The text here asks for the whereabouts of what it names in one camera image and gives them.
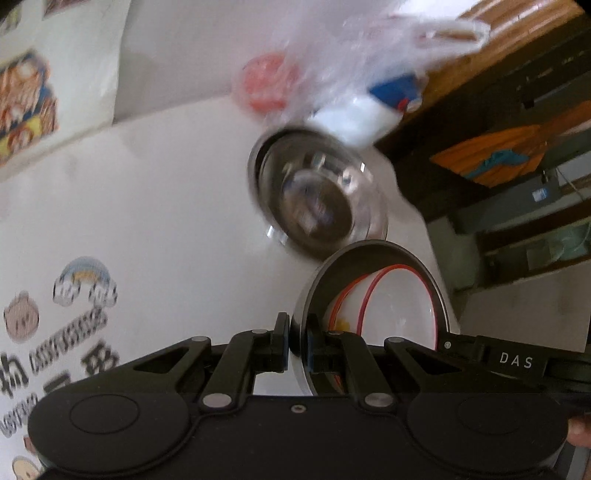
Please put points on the white printed table mat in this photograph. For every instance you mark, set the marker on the white printed table mat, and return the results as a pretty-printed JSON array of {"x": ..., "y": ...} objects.
[{"x": 126, "y": 242}]

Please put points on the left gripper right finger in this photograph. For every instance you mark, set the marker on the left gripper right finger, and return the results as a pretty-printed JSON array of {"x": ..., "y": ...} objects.
[{"x": 364, "y": 386}]

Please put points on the white ceramic bowl front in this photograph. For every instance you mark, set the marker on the white ceramic bowl front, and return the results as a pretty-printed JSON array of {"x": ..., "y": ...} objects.
[{"x": 401, "y": 305}]

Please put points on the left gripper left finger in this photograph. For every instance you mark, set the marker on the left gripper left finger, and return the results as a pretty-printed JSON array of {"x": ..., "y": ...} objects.
[{"x": 248, "y": 354}]

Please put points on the orange dress lady painting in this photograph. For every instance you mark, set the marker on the orange dress lady painting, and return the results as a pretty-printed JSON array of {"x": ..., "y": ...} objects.
[{"x": 497, "y": 158}]

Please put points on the grey appliance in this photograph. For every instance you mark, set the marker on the grey appliance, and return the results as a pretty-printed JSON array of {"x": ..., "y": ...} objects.
[{"x": 528, "y": 201}]

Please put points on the white blue water bottle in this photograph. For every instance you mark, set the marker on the white blue water bottle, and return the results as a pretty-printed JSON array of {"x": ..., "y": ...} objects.
[{"x": 361, "y": 121}]

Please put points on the steel plate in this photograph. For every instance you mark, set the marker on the steel plate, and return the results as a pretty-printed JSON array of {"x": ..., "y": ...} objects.
[{"x": 317, "y": 195}]

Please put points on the colourful houses drawing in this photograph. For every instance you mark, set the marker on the colourful houses drawing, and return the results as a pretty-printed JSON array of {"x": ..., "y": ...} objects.
[{"x": 59, "y": 75}]

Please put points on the wooden door frame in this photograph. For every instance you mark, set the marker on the wooden door frame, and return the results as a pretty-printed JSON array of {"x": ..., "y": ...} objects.
[{"x": 519, "y": 31}]

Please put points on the clear plastic bag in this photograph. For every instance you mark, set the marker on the clear plastic bag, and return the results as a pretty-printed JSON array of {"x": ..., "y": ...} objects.
[{"x": 324, "y": 53}]

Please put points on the white ceramic bowl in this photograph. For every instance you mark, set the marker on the white ceramic bowl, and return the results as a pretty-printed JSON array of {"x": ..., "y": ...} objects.
[
  {"x": 346, "y": 311},
  {"x": 401, "y": 305}
]

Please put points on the person's right hand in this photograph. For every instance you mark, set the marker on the person's right hand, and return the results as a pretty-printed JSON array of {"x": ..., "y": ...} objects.
[{"x": 579, "y": 431}]

